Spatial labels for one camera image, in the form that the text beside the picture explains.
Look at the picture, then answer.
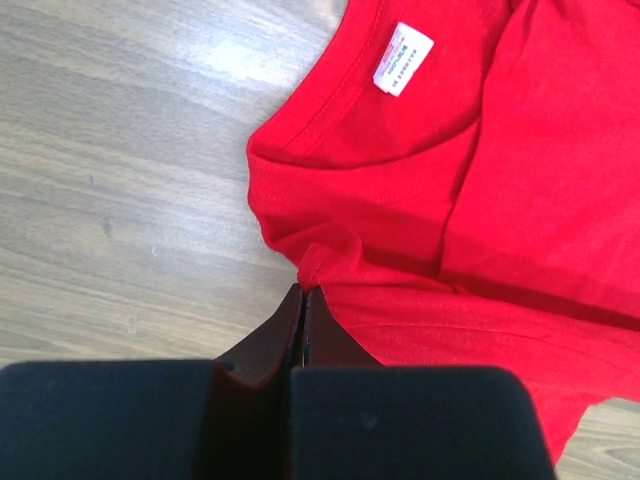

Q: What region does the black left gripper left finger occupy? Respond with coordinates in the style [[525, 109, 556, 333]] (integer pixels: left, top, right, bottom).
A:
[[1, 286, 303, 479]]

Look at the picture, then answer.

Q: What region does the red t shirt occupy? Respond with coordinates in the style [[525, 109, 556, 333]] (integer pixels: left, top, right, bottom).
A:
[[247, 1, 639, 460]]

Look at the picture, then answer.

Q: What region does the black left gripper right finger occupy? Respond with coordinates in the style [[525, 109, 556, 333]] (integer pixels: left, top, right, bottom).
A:
[[290, 289, 555, 479]]

